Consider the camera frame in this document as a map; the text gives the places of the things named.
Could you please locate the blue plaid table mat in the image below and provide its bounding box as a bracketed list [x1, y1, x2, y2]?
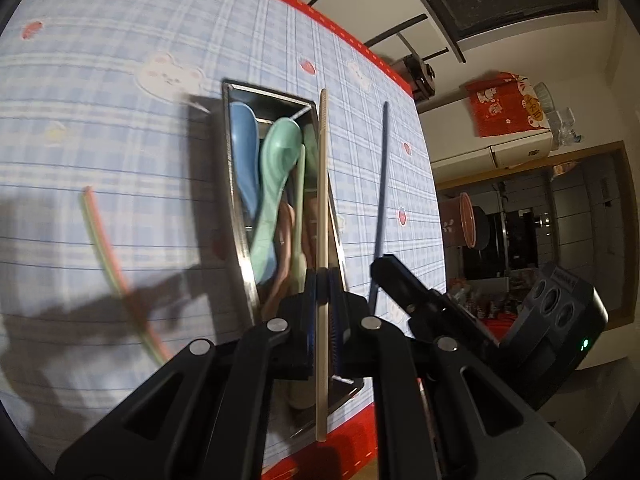
[1, 0, 446, 468]

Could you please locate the pink waste bin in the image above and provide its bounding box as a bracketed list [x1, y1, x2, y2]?
[438, 193, 476, 248]

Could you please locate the brown rice cooker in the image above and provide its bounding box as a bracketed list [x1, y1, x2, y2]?
[392, 55, 436, 103]

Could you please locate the white refrigerator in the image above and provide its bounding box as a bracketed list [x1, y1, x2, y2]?
[432, 130, 553, 183]

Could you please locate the green chopstick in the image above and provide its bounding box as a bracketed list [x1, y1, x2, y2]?
[290, 144, 311, 410]
[79, 188, 166, 366]

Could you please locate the beige chopstick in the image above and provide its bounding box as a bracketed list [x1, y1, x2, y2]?
[314, 89, 330, 442]

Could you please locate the pink chopstick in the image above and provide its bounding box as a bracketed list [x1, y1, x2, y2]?
[83, 185, 174, 361]

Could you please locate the red cloth on refrigerator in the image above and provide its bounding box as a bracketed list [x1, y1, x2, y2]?
[464, 72, 549, 138]

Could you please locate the steel utensil tray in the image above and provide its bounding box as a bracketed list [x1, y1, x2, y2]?
[220, 78, 367, 438]

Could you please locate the green plastic spoon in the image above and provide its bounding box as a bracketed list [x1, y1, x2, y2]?
[250, 117, 302, 283]

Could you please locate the pink plastic spoon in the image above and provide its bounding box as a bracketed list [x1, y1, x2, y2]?
[262, 200, 295, 321]

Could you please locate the blue plastic spoon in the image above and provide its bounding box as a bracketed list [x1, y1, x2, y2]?
[229, 102, 260, 222]

